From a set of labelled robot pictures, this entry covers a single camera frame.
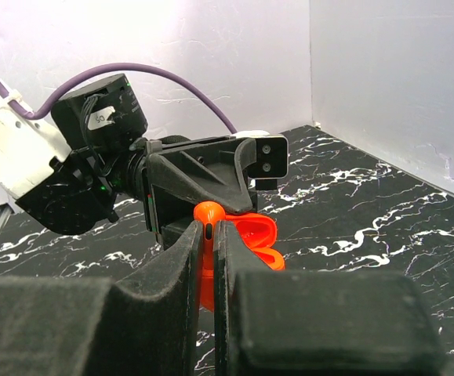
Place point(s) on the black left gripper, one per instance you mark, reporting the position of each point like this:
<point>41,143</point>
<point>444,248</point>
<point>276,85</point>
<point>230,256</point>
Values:
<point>171,179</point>

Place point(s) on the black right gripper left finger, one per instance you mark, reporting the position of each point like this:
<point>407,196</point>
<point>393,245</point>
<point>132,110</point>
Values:
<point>144,324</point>

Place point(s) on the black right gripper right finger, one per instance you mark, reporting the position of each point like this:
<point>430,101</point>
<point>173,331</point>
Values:
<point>297,322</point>

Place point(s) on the orange earbud charging case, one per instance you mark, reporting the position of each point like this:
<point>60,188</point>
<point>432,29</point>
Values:
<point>258,232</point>

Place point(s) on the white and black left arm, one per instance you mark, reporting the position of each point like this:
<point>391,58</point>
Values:
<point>67,174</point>

